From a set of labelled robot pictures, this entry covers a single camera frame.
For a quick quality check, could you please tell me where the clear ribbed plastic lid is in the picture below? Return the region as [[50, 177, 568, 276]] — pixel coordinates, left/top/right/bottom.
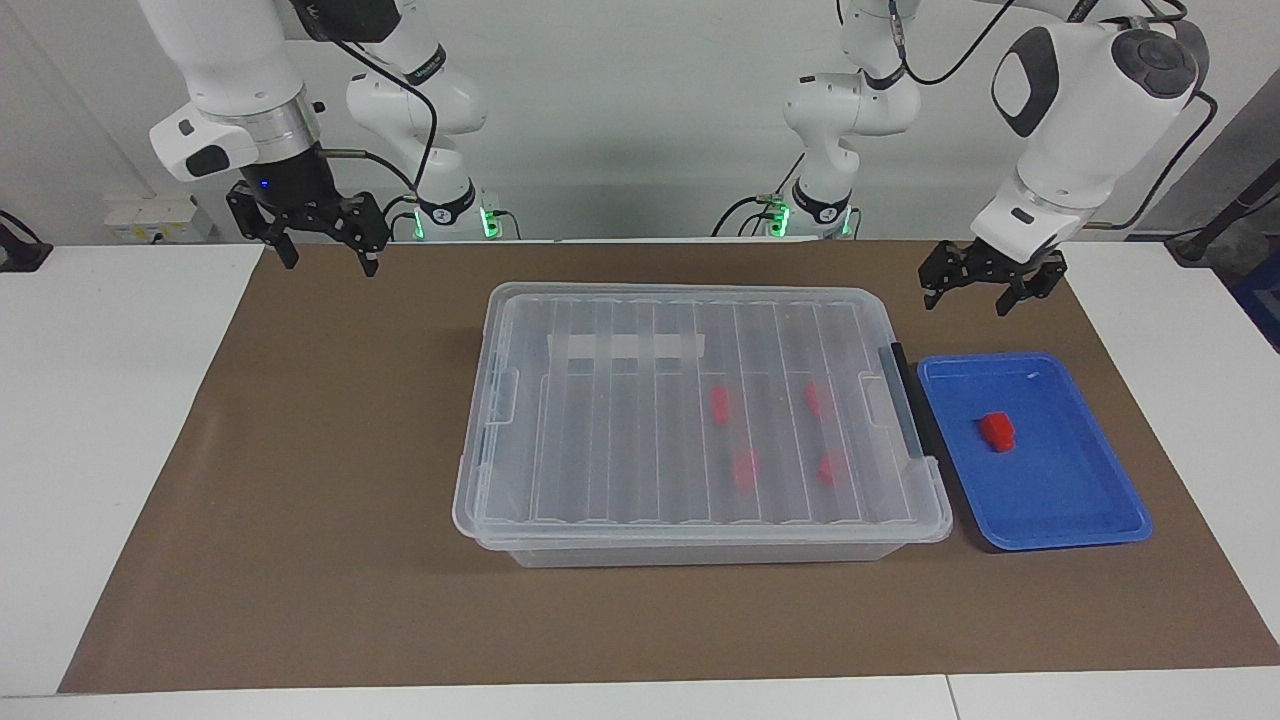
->
[[452, 283, 954, 549]]

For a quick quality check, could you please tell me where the blue plastic tray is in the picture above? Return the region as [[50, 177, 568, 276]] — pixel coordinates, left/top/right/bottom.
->
[[916, 351, 1154, 552]]

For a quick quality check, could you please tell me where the clear plastic storage box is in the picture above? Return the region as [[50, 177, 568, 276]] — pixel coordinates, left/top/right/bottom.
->
[[455, 288, 954, 569]]

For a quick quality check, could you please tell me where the black pole stand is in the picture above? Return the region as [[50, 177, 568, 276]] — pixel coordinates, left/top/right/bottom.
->
[[1165, 185, 1280, 266]]

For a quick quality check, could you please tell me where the brown table mat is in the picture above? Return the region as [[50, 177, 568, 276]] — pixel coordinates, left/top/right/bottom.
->
[[58, 238, 1280, 696]]

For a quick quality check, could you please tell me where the blue crate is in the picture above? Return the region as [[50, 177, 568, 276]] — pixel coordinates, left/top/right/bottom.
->
[[1232, 250, 1280, 353]]

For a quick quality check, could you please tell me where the grey partition panel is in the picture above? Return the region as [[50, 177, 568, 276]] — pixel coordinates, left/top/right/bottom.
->
[[1128, 95, 1280, 241]]

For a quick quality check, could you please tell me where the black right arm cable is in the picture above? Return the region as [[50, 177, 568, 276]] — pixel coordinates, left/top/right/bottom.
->
[[300, 0, 441, 216]]

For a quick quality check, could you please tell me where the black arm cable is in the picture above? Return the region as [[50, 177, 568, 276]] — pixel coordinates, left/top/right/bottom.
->
[[300, 0, 441, 216], [885, 0, 1221, 233]]

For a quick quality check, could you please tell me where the black box latch handle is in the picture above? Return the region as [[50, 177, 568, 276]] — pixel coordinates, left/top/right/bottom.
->
[[878, 343, 941, 463]]

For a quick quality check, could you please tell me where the white wall socket strip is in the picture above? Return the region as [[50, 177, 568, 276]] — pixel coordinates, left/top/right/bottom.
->
[[105, 198, 216, 243]]

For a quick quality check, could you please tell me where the black base cable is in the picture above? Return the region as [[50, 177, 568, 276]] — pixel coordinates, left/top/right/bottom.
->
[[712, 192, 791, 238]]

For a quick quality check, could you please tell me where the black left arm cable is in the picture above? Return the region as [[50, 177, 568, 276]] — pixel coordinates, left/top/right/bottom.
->
[[885, 0, 1221, 233]]

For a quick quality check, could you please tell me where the black clamp with cable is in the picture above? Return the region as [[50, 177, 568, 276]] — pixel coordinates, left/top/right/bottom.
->
[[0, 208, 53, 273]]

